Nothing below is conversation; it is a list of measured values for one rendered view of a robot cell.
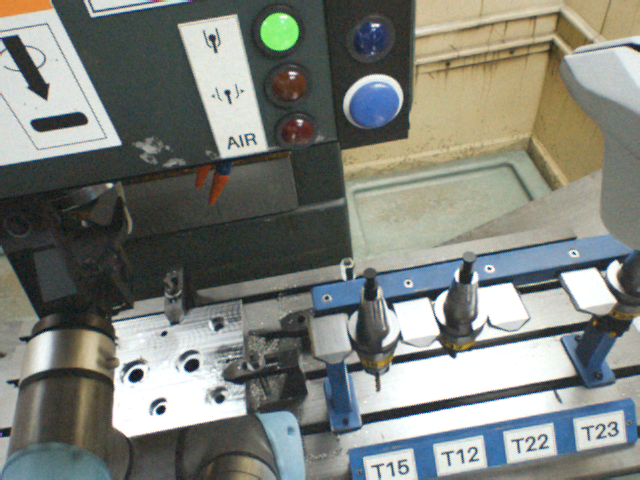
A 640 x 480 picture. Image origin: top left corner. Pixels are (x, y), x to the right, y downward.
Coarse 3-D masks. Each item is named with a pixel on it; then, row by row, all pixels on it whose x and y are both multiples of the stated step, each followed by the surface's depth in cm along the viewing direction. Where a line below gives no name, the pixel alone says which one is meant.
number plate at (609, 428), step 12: (576, 420) 81; (588, 420) 81; (600, 420) 81; (612, 420) 81; (576, 432) 81; (588, 432) 81; (600, 432) 81; (612, 432) 81; (624, 432) 81; (576, 444) 81; (588, 444) 81; (600, 444) 81
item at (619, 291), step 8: (616, 264) 66; (608, 272) 66; (608, 280) 65; (616, 280) 65; (616, 288) 64; (624, 288) 64; (616, 296) 65; (624, 296) 64; (632, 296) 63; (624, 304) 65; (632, 304) 64
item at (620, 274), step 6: (636, 252) 61; (630, 258) 62; (636, 258) 61; (624, 264) 63; (630, 264) 62; (636, 264) 61; (618, 270) 65; (624, 270) 63; (630, 270) 62; (636, 270) 62; (618, 276) 65; (624, 276) 64; (630, 276) 63; (636, 276) 62; (624, 282) 64; (630, 282) 63; (636, 282) 63; (630, 288) 63; (636, 288) 63
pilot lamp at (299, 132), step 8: (296, 120) 31; (304, 120) 31; (288, 128) 31; (296, 128) 31; (304, 128) 31; (312, 128) 32; (288, 136) 32; (296, 136) 32; (304, 136) 32; (312, 136) 32; (288, 144) 32; (296, 144) 32; (304, 144) 32
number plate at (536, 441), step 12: (504, 432) 80; (516, 432) 81; (528, 432) 81; (540, 432) 81; (552, 432) 81; (504, 444) 81; (516, 444) 81; (528, 444) 81; (540, 444) 81; (552, 444) 81; (516, 456) 81; (528, 456) 81; (540, 456) 81
